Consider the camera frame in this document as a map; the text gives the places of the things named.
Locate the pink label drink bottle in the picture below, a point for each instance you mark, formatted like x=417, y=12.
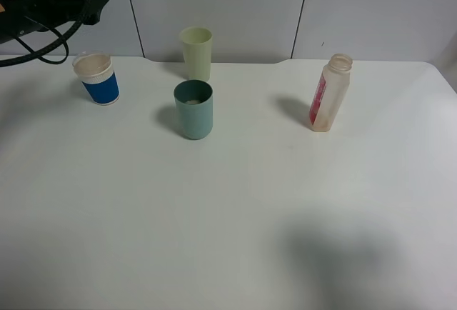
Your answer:
x=332, y=87

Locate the pale yellow plastic cup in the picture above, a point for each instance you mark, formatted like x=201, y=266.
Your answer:
x=197, y=46

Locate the teal plastic cup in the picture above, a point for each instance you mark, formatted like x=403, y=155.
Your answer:
x=194, y=105

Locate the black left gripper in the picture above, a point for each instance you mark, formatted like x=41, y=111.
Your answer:
x=22, y=17

